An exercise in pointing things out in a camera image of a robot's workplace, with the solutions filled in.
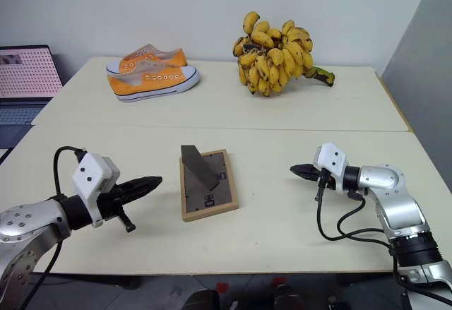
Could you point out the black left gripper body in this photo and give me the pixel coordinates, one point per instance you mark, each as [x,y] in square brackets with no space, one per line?
[109,204]

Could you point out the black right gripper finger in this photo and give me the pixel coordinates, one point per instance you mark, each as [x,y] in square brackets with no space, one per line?
[310,176]
[307,168]

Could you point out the dark rounded shape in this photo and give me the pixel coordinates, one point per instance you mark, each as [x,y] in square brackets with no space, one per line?
[286,297]
[205,301]

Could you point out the laptop computer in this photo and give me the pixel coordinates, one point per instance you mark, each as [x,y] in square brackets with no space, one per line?
[24,73]

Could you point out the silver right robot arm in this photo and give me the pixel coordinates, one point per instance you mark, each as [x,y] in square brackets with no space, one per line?
[399,207]

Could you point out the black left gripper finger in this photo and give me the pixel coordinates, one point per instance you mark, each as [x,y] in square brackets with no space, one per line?
[144,181]
[141,192]

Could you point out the wooden photo frame with stand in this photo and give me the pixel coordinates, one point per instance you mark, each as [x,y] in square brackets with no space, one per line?
[212,197]

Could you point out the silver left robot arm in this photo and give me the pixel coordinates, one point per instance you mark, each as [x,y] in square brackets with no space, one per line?
[31,225]

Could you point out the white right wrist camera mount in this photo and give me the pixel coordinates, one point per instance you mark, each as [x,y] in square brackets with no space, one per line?
[332,160]

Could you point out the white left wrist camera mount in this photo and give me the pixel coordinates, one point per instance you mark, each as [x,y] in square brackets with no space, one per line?
[90,174]

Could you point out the orange canvas sneaker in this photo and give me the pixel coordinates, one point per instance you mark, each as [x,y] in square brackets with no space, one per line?
[166,57]
[155,85]

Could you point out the yellow banana bunch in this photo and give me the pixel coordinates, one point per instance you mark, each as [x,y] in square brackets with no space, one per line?
[275,59]

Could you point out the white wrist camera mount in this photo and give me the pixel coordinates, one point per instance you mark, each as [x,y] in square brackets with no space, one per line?
[90,174]
[332,160]

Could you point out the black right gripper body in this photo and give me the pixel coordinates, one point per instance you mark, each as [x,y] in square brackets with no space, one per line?
[325,182]

